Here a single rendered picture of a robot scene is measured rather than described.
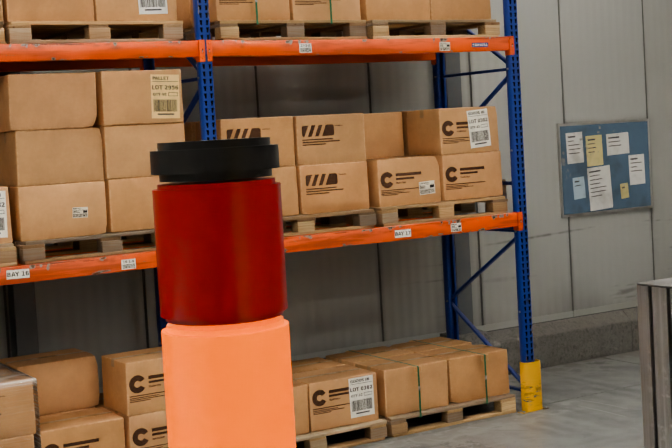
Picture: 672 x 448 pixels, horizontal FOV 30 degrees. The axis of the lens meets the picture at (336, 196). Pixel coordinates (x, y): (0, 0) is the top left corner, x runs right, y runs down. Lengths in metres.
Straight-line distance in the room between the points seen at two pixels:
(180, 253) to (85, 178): 7.94
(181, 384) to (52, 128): 7.86
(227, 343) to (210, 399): 0.02
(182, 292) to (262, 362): 0.04
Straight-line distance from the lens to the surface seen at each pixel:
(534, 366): 10.27
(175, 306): 0.48
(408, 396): 9.75
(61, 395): 8.98
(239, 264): 0.47
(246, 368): 0.47
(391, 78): 11.08
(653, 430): 2.42
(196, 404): 0.48
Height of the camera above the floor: 2.34
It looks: 3 degrees down
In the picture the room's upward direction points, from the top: 3 degrees counter-clockwise
